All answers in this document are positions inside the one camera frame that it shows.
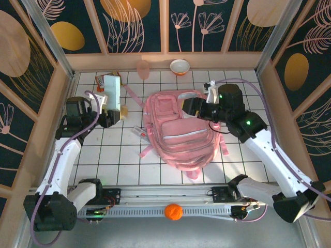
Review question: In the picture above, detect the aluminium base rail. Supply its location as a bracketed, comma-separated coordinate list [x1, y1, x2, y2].
[64, 183, 272, 207]

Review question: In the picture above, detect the colourful snack bag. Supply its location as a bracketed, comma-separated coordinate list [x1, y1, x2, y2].
[95, 74, 109, 93]

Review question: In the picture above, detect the grey slotted cable duct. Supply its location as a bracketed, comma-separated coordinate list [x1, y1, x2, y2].
[77, 206, 235, 221]

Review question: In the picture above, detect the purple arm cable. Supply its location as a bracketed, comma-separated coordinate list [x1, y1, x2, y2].
[30, 90, 101, 246]
[214, 78, 331, 223]

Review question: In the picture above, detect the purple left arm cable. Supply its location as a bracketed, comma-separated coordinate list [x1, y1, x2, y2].
[30, 90, 101, 246]

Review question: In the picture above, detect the orange bowl white inside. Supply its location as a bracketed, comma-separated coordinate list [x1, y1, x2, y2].
[170, 58, 191, 76]

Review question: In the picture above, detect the aluminium frame post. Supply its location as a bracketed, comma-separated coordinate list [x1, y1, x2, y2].
[22, 0, 76, 79]
[254, 0, 303, 75]

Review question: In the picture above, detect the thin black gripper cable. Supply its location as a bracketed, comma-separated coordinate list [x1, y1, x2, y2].
[208, 121, 231, 134]

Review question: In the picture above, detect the pink translucent plastic cup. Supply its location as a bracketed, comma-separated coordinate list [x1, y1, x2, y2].
[136, 60, 151, 80]

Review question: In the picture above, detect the orange ball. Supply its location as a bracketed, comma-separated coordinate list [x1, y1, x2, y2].
[164, 203, 184, 221]

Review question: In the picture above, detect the pink backpack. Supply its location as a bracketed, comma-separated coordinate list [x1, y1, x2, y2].
[121, 84, 230, 181]

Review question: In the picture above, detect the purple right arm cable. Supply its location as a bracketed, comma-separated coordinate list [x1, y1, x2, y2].
[214, 78, 331, 223]

